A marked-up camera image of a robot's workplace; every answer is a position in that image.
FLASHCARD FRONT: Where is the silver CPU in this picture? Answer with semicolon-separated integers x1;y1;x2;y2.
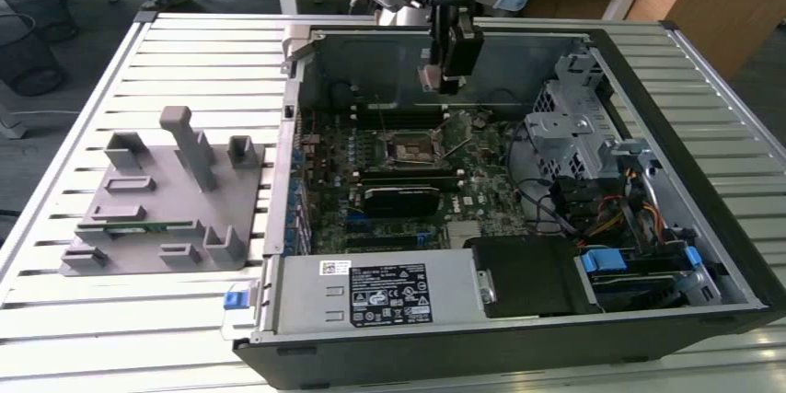
417;64;445;93

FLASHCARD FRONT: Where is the metal socket cover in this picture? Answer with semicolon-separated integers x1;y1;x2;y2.
437;110;476;156

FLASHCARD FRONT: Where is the black RAM slot bank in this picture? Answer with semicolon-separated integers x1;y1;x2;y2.
357;166;464;190
349;102;452;122

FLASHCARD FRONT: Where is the green motherboard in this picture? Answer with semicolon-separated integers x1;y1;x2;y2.
293;105;540;257

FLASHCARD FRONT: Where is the metal drive cage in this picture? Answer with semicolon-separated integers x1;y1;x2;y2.
522;52;654;182

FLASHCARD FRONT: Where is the black graphics card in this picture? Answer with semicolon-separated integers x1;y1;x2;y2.
361;184;445;218

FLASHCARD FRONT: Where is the silver chipset heatsink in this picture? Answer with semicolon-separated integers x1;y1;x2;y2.
446;221;484;248

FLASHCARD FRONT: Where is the black plastic shroud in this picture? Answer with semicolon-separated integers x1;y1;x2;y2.
464;235;602;319

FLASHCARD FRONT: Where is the wooden cabinet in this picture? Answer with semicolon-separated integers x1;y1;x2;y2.
625;0;786;79

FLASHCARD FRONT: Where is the hard disk in blue carrier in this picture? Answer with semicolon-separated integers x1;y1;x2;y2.
576;248;705;316

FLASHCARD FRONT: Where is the grey parts rack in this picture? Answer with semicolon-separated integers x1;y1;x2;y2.
59;106;273;277

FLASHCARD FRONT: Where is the silver power supply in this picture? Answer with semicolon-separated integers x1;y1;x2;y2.
250;252;497;335

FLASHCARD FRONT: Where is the blue case latch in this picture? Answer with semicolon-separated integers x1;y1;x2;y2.
223;289;259;312

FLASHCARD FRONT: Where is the green RAM stick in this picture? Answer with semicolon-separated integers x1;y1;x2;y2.
102;221;173;234

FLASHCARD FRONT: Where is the black PC case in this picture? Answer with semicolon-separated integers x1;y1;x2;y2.
231;18;786;393

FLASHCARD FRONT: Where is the black mesh waste basket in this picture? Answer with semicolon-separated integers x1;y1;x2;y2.
0;13;69;98
0;0;82;44

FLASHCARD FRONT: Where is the grey stand foot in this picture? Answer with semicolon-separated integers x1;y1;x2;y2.
0;102;30;141

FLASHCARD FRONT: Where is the coloured wire bundle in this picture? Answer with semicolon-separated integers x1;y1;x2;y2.
577;167;670;249

